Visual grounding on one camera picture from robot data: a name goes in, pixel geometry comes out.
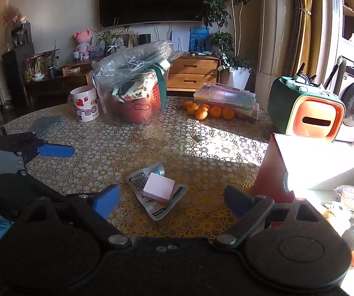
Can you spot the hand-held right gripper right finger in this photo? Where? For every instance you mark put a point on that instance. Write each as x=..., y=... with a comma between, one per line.
x=237, y=200

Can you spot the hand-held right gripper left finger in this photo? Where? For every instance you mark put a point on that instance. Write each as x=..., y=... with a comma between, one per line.
x=107, y=200

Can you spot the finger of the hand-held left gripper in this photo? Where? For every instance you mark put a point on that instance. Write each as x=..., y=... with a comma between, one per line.
x=56, y=189
x=55, y=151

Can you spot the silver foil packet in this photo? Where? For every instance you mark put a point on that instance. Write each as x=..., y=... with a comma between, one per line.
x=161, y=209

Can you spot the red paper box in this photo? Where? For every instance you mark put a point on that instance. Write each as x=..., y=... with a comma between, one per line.
x=312, y=166

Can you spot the lace covered desktop table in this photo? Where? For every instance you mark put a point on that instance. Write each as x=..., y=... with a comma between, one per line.
x=103, y=160

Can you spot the grey cloth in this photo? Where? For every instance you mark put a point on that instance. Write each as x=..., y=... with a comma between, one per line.
x=46, y=126

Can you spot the white strawberry print mug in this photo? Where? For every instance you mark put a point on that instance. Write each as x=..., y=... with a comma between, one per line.
x=86, y=104

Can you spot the dark low cabinet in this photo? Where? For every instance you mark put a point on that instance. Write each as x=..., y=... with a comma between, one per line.
x=53, y=88

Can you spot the small green leaf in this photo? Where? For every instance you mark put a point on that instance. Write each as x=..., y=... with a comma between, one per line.
x=197, y=138

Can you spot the small white bowl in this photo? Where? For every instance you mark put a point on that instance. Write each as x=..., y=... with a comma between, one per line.
x=38, y=77

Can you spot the small flat box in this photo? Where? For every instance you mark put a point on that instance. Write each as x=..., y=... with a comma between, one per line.
x=71, y=70

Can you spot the glass jar with pink lid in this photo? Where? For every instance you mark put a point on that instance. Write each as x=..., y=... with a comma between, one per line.
x=29, y=71

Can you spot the black tall cabinet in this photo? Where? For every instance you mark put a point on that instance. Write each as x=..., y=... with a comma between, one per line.
x=15, y=74

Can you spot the clear plastic bucket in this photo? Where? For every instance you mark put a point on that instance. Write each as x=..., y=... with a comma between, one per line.
x=133, y=108

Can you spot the pile of tangerines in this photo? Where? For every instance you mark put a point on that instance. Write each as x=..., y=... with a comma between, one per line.
x=209, y=111

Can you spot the stack of clear plastic boxes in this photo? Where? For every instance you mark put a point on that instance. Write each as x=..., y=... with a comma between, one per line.
x=229, y=97

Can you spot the pink plush doll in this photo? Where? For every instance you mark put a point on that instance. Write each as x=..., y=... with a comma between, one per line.
x=82, y=44

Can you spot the green and orange storage box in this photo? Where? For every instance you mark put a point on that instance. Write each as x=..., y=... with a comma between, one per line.
x=303, y=111

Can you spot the crumpled clear plastic bag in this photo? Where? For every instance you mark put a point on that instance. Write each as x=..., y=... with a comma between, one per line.
x=130, y=60

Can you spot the spider plant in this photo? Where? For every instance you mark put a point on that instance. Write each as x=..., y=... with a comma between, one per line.
x=109, y=37

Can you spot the wooden drawer cabinet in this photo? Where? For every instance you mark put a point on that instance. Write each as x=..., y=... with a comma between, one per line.
x=192, y=71

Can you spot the black speaker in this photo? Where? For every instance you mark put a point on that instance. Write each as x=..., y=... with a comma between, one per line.
x=144, y=38

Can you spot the tall potted tree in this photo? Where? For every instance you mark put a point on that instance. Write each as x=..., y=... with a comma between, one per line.
x=226, y=37

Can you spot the blue picture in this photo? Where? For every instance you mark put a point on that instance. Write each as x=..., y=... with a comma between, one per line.
x=199, y=39

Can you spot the yellow curtain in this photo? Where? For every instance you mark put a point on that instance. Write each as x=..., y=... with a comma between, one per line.
x=304, y=21

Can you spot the photo frame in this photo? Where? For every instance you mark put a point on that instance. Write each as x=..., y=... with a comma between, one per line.
x=123, y=40

